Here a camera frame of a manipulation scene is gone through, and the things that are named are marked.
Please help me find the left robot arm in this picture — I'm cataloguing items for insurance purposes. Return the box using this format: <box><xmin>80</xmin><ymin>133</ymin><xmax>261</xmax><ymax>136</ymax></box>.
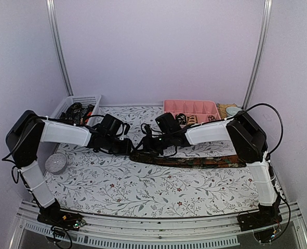
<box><xmin>2</xmin><ymin>110</ymin><xmax>133</xmax><ymax>230</ymax></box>

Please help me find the black white rolled tie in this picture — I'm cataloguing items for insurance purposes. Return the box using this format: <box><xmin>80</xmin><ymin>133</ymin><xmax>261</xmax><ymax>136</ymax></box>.
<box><xmin>175</xmin><ymin>113</ymin><xmax>187</xmax><ymax>126</ymax></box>

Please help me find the white plastic mesh basket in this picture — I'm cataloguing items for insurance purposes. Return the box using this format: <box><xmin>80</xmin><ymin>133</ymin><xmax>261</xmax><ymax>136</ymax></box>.
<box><xmin>49</xmin><ymin>94</ymin><xmax>102</xmax><ymax>120</ymax></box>

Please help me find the pink divided organizer box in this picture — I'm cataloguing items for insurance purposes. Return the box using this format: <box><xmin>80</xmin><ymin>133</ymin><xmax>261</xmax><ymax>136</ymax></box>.
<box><xmin>164</xmin><ymin>100</ymin><xmax>221</xmax><ymax>125</ymax></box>

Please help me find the brown green patterned tie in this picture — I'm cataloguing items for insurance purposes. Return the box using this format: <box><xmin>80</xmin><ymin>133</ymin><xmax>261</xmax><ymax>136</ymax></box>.
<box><xmin>129</xmin><ymin>153</ymin><xmax>246</xmax><ymax>169</ymax></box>

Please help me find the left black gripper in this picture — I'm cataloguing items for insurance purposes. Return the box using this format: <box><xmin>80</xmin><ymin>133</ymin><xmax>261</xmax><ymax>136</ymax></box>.
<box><xmin>104</xmin><ymin>134</ymin><xmax>135</xmax><ymax>156</ymax></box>

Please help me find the light blue ceramic bowl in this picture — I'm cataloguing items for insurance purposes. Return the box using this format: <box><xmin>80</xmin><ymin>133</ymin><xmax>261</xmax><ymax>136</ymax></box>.
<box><xmin>225</xmin><ymin>106</ymin><xmax>242</xmax><ymax>117</ymax></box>

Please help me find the right aluminium frame post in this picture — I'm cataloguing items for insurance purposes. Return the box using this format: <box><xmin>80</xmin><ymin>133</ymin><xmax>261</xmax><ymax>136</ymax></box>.
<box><xmin>242</xmin><ymin>0</ymin><xmax>273</xmax><ymax>109</ymax></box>

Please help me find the grey speckled bowl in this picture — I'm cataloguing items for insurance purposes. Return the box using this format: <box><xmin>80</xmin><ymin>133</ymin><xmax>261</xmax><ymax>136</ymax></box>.
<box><xmin>45</xmin><ymin>153</ymin><xmax>67</xmax><ymax>175</ymax></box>

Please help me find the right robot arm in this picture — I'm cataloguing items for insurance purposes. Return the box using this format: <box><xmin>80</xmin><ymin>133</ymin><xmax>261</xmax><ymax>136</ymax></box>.
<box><xmin>131</xmin><ymin>110</ymin><xmax>283</xmax><ymax>231</ymax></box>

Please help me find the yellow patterned rolled tie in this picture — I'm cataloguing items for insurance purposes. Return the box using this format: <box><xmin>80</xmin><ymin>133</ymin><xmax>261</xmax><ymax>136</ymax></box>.
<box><xmin>187</xmin><ymin>115</ymin><xmax>197</xmax><ymax>124</ymax></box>

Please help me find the front aluminium rail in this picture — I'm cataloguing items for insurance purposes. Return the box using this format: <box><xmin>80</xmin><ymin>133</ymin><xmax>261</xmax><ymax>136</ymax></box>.
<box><xmin>10</xmin><ymin>201</ymin><xmax>307</xmax><ymax>248</ymax></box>

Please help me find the left aluminium frame post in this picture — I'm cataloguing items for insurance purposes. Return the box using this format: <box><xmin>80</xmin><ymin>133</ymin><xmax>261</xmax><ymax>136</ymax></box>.
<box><xmin>46</xmin><ymin>0</ymin><xmax>74</xmax><ymax>96</ymax></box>

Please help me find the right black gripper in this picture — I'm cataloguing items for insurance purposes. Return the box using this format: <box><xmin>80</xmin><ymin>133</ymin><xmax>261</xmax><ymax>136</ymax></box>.
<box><xmin>134</xmin><ymin>132</ymin><xmax>173</xmax><ymax>157</ymax></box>

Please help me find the pile of dark ties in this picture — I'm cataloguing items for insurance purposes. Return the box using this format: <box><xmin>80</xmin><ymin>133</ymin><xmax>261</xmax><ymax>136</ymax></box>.
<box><xmin>59</xmin><ymin>102</ymin><xmax>95</xmax><ymax>125</ymax></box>

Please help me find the floral patterned table mat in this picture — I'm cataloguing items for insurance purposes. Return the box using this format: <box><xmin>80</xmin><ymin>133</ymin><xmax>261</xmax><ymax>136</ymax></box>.
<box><xmin>38</xmin><ymin>105</ymin><xmax>284</xmax><ymax>218</ymax></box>

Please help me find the aluminium frame post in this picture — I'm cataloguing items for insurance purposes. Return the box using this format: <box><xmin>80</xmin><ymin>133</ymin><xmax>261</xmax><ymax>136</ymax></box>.
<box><xmin>242</xmin><ymin>0</ymin><xmax>273</xmax><ymax>109</ymax></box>
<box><xmin>46</xmin><ymin>0</ymin><xmax>74</xmax><ymax>96</ymax></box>

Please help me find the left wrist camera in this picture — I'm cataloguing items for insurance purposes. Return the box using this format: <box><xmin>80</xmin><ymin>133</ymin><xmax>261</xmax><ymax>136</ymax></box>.
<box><xmin>120</xmin><ymin>123</ymin><xmax>130</xmax><ymax>139</ymax></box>

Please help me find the dark red rolled tie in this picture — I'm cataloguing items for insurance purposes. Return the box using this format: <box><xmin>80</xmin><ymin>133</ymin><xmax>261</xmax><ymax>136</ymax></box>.
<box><xmin>207</xmin><ymin>115</ymin><xmax>218</xmax><ymax>122</ymax></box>

